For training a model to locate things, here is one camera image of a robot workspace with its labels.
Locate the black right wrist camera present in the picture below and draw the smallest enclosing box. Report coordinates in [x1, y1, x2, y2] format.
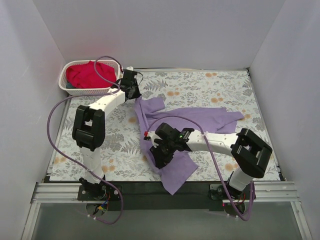
[155, 122, 180, 140]

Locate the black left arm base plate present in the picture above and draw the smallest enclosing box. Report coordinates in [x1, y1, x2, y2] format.
[77, 184, 121, 201]

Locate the red t shirt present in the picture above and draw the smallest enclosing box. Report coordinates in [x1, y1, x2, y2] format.
[66, 61, 117, 89]

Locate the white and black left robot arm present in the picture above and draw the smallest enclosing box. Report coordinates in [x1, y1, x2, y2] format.
[72, 79, 141, 199]

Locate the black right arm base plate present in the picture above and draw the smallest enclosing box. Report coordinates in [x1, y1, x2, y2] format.
[208, 183, 251, 201]

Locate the purple t shirt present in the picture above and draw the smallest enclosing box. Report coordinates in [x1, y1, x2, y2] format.
[134, 97, 244, 195]

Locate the floral patterned table mat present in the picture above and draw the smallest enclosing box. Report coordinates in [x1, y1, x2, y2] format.
[49, 71, 280, 182]

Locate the white plastic basket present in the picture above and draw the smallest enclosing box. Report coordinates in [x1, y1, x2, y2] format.
[58, 59, 122, 96]

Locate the aluminium front frame rail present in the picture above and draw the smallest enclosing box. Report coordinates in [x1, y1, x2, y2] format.
[31, 181, 300, 203]

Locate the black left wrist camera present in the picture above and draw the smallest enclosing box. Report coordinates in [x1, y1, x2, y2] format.
[121, 69, 138, 84]

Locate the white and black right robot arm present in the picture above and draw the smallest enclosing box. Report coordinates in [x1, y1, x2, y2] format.
[144, 124, 273, 195]

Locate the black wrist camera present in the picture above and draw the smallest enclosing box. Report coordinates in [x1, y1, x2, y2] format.
[155, 122, 180, 140]
[121, 69, 138, 84]

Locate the teal cloth in basket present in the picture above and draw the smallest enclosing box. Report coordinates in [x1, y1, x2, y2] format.
[65, 82, 75, 89]

